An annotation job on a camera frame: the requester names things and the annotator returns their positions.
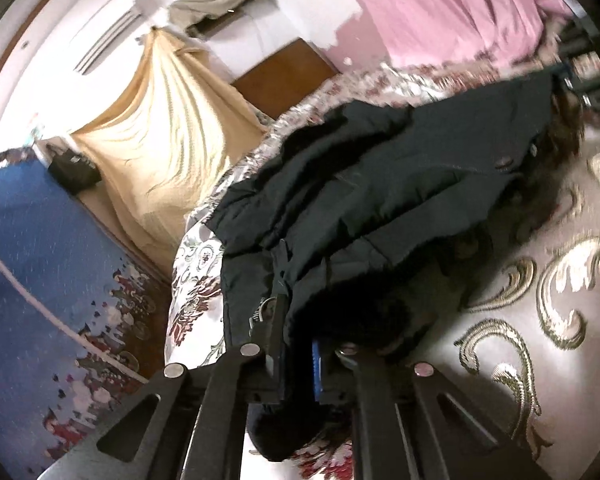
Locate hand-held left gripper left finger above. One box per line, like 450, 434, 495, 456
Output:
36, 302, 290, 480

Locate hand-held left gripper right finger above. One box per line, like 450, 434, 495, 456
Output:
310, 338, 554, 480

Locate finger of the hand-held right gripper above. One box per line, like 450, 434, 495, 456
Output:
550, 57, 600, 110

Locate black padded jacket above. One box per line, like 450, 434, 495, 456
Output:
209, 66, 588, 463

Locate pink curtain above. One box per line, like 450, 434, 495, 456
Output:
317, 0, 581, 73

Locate blue printed fabric wardrobe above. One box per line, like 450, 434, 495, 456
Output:
0, 147, 177, 478

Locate floral satin bedspread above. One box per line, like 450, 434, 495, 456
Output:
164, 45, 600, 480

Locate yellow hanging sheet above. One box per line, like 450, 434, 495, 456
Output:
71, 26, 272, 267

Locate black hanging bag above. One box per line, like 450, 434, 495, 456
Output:
46, 151, 102, 192

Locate brown wooden headboard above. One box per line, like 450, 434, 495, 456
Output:
229, 36, 342, 122

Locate white air conditioner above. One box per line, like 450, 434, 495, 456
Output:
69, 0, 142, 77

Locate colourful wall stickers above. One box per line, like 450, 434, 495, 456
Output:
24, 115, 45, 145

